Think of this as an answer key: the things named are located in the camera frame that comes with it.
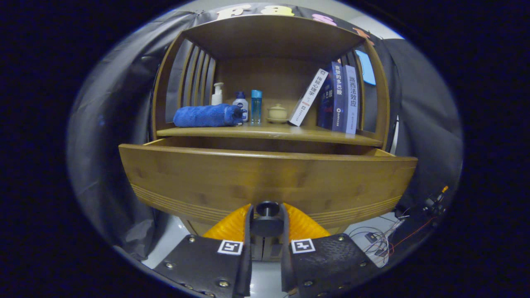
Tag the dark navy book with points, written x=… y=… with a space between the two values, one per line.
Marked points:
x=326 y=103

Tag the pale grey-blue book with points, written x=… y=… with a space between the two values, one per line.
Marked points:
x=351 y=99

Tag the wooden drawer with black knob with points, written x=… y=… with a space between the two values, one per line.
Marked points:
x=265 y=178

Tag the wooden cabinet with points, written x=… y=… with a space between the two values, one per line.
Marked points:
x=265 y=78

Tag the white bottle with blue cap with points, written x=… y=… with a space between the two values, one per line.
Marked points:
x=240 y=103

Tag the cream lidded cup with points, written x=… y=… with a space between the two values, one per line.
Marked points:
x=277 y=112

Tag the white pump bottle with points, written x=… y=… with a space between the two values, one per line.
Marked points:
x=217 y=97

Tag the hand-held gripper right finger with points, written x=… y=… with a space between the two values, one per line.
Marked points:
x=327 y=265

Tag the white book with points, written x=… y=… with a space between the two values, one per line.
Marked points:
x=308 y=97

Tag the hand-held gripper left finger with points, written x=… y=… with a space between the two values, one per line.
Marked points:
x=207 y=265

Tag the wooden countertop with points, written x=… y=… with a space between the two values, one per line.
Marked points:
x=281 y=131

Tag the small black electronic device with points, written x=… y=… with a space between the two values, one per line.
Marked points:
x=432 y=203

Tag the blue folded towel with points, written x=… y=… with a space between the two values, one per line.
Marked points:
x=205 y=116

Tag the clear blue bottle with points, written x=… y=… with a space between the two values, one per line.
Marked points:
x=256 y=107

